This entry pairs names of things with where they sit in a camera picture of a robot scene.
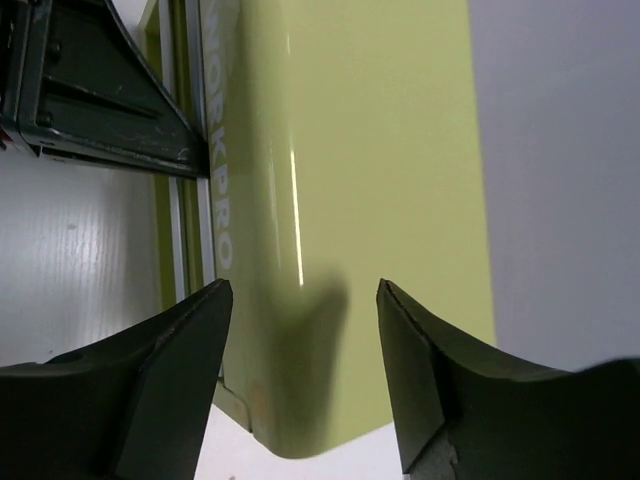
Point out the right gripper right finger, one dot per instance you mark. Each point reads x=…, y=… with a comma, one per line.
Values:
x=463, y=409

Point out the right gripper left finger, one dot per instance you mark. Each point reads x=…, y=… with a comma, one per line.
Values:
x=134, y=405

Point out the green metal drawer chest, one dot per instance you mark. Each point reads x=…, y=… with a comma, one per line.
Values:
x=343, y=148

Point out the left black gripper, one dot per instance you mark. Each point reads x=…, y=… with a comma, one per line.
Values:
x=92, y=94

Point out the drawer of chest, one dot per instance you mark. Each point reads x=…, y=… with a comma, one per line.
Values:
x=171, y=42

